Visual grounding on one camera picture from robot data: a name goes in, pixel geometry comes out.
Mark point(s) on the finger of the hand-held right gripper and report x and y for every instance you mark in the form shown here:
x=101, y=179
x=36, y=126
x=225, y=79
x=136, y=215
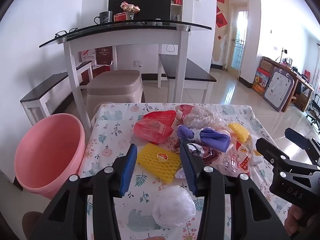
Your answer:
x=297, y=138
x=268, y=150

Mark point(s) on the white wall socket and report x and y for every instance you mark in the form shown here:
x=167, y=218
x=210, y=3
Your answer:
x=138, y=63

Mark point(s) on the dark red shopping bag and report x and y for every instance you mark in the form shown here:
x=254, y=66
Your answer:
x=104, y=56

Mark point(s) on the white and red shopping bag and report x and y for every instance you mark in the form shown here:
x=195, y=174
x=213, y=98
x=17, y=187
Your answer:
x=88, y=57

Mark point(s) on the brown cardboard carton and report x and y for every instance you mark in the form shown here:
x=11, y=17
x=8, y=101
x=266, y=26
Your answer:
x=266, y=65

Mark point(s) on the dark grey mug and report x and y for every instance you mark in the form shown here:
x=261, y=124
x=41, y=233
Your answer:
x=105, y=17

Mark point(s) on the beige plastic stool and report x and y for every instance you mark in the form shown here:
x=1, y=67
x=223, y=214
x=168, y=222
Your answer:
x=112, y=85

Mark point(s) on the dark-top white bench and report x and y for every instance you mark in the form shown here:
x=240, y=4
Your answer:
x=50, y=85
x=190, y=71

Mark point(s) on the red paper wall decoration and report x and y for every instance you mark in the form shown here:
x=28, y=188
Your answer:
x=221, y=21

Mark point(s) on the glass panel door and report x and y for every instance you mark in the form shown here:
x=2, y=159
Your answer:
x=238, y=37

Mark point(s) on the black monitor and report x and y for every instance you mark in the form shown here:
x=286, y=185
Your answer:
x=150, y=5

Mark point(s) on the pink plastic bucket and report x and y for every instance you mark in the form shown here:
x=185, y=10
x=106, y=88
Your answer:
x=50, y=155

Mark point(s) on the large yellow foam net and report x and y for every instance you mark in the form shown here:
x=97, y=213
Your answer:
x=155, y=168

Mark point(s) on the purple cloth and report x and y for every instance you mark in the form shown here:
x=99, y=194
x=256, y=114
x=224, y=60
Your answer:
x=215, y=137

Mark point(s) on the glass-top white table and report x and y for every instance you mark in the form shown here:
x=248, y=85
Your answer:
x=125, y=38

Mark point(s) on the colourful fruit box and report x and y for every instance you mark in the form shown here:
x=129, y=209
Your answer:
x=260, y=82

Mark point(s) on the small red box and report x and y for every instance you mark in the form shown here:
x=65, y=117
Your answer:
x=120, y=17

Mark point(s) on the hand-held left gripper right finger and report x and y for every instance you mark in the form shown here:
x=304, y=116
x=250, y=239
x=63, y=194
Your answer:
x=188, y=170

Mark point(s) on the vase with pink flowers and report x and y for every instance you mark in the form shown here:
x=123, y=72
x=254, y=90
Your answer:
x=130, y=10

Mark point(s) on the red plastic bag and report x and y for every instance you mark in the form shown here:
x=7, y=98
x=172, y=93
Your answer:
x=152, y=130

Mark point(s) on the white crumpled plastic bag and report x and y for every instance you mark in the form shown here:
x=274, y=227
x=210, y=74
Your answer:
x=172, y=205

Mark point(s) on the clear crumpled plastic wrap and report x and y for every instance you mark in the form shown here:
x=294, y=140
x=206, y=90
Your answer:
x=202, y=117

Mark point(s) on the person's right hand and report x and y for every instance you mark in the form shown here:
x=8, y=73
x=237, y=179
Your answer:
x=293, y=217

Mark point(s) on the clear snack bag red print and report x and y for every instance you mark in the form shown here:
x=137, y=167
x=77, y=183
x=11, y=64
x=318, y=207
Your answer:
x=242, y=160

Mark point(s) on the brown round stool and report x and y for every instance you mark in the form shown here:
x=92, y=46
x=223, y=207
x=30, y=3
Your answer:
x=31, y=223

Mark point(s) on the grey drawing board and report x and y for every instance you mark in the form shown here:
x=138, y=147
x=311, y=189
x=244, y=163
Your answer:
x=277, y=90

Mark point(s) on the small yellow foam net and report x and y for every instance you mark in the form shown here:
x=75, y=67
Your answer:
x=240, y=131

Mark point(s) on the wooden desk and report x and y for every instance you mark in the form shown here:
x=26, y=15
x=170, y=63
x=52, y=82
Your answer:
x=303, y=80

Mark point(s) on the black eyeglasses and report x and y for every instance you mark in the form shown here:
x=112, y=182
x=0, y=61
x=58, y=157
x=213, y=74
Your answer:
x=66, y=32

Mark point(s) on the floral printed tablecloth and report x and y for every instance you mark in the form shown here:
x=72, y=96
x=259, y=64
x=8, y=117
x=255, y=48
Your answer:
x=112, y=140

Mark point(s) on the black chair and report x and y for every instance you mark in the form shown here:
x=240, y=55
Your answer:
x=313, y=115

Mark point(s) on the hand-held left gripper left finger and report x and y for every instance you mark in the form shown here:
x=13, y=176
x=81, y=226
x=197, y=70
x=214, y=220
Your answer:
x=128, y=170

